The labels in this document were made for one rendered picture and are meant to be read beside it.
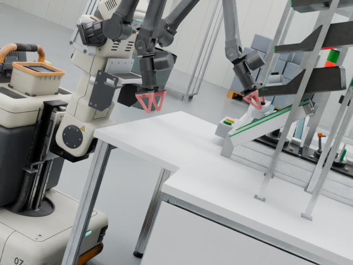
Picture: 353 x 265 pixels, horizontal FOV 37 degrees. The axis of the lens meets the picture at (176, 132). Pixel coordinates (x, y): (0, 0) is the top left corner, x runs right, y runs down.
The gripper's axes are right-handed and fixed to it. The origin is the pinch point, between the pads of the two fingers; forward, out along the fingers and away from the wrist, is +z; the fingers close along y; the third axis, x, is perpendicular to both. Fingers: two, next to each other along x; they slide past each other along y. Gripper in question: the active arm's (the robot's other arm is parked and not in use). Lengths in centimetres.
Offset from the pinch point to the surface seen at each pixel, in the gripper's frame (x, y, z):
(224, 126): 23.3, 6.6, -0.8
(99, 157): 47, -49, -12
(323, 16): -6, 125, -34
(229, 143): 17.9, -6.7, 7.1
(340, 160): -10.8, 20.0, 35.6
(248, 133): -5.7, -32.8, 7.5
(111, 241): 133, 20, 23
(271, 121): -15.1, -31.2, 7.8
